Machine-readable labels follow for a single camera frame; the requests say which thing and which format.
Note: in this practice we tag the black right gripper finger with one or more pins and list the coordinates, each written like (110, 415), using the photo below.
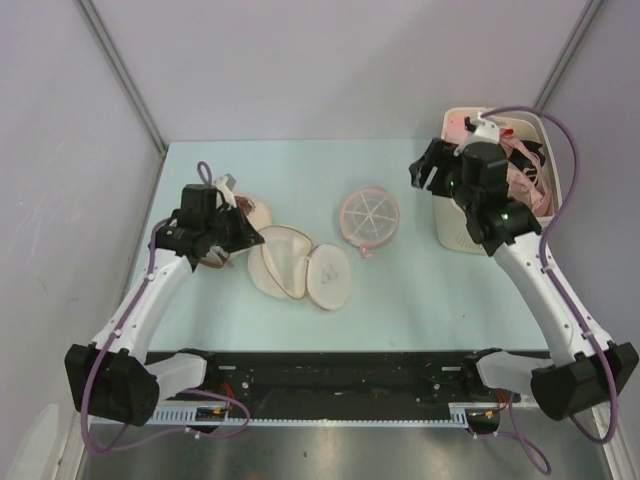
(441, 157)
(422, 172)

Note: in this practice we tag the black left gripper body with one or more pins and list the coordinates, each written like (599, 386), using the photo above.
(218, 225)

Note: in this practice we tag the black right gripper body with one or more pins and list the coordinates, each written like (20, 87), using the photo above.
(457, 189)

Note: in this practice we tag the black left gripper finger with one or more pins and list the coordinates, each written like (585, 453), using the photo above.
(240, 230)
(225, 248)

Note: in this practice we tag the pink mesh cylindrical laundry bag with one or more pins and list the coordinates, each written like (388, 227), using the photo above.
(288, 265)

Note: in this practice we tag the pink bra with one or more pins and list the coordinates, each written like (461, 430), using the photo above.
(534, 189)

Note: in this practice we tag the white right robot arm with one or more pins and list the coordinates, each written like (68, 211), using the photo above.
(586, 367)

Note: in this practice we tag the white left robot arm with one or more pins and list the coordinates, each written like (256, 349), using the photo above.
(109, 377)

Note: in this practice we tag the beige bra on table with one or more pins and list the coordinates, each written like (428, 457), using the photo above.
(259, 216)

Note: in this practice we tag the cream plastic laundry basket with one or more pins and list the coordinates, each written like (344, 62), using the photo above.
(483, 236)

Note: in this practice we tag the pink round mesh laundry bag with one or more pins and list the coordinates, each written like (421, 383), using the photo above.
(368, 218)

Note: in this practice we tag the black clothes in basket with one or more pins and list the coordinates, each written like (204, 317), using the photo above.
(523, 154)

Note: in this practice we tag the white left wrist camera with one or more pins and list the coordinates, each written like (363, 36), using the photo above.
(225, 185)

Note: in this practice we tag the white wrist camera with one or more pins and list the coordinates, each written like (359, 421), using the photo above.
(225, 185)
(480, 130)

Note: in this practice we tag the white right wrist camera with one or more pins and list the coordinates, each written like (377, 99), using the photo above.
(480, 130)

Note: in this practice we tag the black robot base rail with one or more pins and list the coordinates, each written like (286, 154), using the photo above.
(434, 388)

